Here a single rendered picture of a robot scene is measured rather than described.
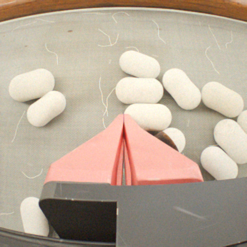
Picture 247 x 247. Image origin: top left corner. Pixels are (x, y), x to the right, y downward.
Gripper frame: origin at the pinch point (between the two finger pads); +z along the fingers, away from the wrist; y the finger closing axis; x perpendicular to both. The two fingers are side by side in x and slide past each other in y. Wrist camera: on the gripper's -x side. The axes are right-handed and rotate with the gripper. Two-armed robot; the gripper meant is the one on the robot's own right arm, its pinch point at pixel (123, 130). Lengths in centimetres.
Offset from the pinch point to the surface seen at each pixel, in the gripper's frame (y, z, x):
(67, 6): 5.3, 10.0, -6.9
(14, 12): 10.9, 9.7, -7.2
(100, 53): 1.8, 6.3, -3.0
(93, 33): 2.6, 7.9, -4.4
